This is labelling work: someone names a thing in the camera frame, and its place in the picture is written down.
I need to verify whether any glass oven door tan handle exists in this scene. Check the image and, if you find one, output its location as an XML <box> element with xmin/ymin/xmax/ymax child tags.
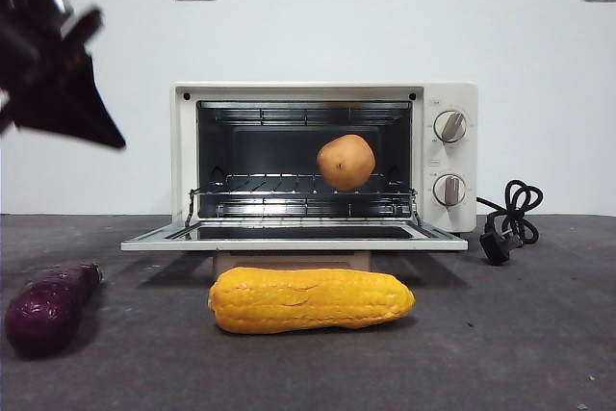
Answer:
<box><xmin>119</xmin><ymin>225</ymin><xmax>469</xmax><ymax>273</ymax></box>

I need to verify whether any brown potato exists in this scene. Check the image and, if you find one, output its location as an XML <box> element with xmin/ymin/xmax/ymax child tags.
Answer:
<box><xmin>316</xmin><ymin>134</ymin><xmax>376</xmax><ymax>191</ymax></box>

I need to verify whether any oven temperature knob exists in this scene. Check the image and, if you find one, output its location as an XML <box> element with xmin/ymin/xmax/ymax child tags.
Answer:
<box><xmin>432</xmin><ymin>110</ymin><xmax>469</xmax><ymax>144</ymax></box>

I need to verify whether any oven timer knob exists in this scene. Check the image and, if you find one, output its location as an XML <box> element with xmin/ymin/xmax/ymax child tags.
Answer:
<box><xmin>431</xmin><ymin>173</ymin><xmax>467</xmax><ymax>208</ymax></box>

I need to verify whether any white Toshiba toaster oven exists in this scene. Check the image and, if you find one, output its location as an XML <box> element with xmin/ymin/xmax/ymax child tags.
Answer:
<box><xmin>168</xmin><ymin>82</ymin><xmax>478</xmax><ymax>240</ymax></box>

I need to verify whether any purple eggplant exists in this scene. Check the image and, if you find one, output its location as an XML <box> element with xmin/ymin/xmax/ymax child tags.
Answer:
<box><xmin>4</xmin><ymin>260</ymin><xmax>106</xmax><ymax>360</ymax></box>

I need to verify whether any yellow corn cob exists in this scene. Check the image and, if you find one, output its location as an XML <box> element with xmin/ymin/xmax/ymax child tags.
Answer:
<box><xmin>207</xmin><ymin>267</ymin><xmax>416</xmax><ymax>335</ymax></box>

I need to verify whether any metal wire oven rack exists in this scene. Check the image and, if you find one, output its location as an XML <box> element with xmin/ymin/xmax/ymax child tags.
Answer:
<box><xmin>188</xmin><ymin>172</ymin><xmax>420</xmax><ymax>219</ymax></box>

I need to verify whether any black power cable with plug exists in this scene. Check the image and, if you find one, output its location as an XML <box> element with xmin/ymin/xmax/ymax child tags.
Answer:
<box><xmin>475</xmin><ymin>179</ymin><xmax>545</xmax><ymax>267</ymax></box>

